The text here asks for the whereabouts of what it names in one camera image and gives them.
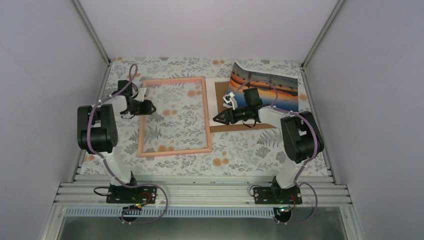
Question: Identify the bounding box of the brown frame backing board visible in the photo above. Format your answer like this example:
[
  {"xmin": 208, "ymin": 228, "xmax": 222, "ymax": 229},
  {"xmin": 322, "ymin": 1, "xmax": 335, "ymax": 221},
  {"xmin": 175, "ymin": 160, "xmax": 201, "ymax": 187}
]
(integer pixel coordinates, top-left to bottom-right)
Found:
[{"xmin": 205, "ymin": 78, "xmax": 282, "ymax": 137}]

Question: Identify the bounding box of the sunset lake photo print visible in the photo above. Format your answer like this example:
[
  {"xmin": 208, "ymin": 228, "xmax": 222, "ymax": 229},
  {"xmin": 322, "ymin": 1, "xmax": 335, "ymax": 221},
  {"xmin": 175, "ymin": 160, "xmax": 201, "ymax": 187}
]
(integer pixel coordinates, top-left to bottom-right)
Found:
[{"xmin": 225, "ymin": 61, "xmax": 299, "ymax": 112}]

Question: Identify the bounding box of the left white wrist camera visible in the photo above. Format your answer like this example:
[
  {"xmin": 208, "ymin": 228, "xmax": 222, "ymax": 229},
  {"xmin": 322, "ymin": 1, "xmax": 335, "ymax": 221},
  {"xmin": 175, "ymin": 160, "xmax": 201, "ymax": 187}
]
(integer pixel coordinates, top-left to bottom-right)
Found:
[{"xmin": 135, "ymin": 87, "xmax": 147, "ymax": 102}]

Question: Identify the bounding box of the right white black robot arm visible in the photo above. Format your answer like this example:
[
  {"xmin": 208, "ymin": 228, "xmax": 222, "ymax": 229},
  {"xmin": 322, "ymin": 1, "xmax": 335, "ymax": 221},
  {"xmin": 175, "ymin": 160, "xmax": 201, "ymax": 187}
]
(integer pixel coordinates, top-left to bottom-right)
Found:
[{"xmin": 213, "ymin": 88, "xmax": 324, "ymax": 204}]

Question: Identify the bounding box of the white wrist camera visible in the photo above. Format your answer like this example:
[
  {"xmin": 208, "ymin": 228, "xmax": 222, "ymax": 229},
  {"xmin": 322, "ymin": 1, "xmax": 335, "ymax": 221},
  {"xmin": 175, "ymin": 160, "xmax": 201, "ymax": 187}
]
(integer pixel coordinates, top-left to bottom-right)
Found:
[
  {"xmin": 222, "ymin": 92, "xmax": 238, "ymax": 110},
  {"xmin": 135, "ymin": 87, "xmax": 147, "ymax": 102}
]

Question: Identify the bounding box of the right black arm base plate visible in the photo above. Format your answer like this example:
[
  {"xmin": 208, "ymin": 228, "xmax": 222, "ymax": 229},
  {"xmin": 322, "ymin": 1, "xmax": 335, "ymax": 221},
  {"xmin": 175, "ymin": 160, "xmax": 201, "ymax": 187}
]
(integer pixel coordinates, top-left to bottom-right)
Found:
[{"xmin": 253, "ymin": 186, "xmax": 303, "ymax": 205}]

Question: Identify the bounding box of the grey slotted cable duct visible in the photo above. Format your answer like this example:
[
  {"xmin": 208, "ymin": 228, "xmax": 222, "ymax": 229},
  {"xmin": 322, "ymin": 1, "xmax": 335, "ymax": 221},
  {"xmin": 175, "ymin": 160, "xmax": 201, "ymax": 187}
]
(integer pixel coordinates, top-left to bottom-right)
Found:
[{"xmin": 64, "ymin": 206, "xmax": 274, "ymax": 219}]

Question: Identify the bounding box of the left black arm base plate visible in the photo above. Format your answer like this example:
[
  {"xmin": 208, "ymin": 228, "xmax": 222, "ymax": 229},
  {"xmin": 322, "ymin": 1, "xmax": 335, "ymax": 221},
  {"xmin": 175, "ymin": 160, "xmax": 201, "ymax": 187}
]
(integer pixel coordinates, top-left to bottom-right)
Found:
[{"xmin": 106, "ymin": 185, "xmax": 158, "ymax": 205}]

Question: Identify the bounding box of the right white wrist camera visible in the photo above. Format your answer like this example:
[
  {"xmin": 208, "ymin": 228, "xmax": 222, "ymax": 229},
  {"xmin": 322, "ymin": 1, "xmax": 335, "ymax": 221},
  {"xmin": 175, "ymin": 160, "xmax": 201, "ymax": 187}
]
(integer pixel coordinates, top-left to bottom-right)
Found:
[{"xmin": 222, "ymin": 92, "xmax": 238, "ymax": 110}]

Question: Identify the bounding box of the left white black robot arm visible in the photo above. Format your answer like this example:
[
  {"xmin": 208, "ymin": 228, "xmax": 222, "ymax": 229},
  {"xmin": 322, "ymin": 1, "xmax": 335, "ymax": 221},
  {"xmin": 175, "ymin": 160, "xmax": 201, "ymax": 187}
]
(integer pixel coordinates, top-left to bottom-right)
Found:
[{"xmin": 77, "ymin": 80, "xmax": 157, "ymax": 203}]

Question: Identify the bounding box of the pink wooden picture frame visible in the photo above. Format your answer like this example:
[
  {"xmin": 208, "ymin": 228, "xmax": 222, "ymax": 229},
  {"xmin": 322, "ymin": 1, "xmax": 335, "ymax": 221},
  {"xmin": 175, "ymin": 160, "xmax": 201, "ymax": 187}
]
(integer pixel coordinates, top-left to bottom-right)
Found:
[{"xmin": 136, "ymin": 76, "xmax": 212, "ymax": 158}]

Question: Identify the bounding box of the aluminium mounting rail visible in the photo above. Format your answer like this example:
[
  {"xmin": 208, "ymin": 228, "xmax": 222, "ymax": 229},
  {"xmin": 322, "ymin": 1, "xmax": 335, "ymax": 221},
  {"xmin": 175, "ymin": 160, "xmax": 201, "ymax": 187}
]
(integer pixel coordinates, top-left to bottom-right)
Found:
[{"xmin": 53, "ymin": 175, "xmax": 352, "ymax": 207}]

